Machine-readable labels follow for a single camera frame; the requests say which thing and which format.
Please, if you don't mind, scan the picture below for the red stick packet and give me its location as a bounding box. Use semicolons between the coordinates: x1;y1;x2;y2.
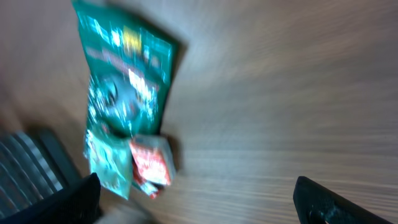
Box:
132;162;167;199

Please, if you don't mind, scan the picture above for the teal tissue pack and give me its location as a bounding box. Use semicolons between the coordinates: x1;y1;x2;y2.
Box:
85;128;133;199

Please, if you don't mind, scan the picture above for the orange Kleenex tissue pack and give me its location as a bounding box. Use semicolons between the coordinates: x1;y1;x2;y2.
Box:
129;134;176;185

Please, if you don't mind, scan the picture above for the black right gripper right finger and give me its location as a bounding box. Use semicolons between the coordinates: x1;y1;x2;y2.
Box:
293;176;392;224

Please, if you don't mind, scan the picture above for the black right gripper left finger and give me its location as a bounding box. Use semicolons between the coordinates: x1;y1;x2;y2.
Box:
1;173;101;224

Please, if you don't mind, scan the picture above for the grey plastic basket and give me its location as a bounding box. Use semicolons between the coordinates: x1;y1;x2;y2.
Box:
1;128;81;220

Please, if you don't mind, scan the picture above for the green 3M gloves bag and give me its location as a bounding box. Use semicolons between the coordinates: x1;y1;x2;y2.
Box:
72;1;177;137

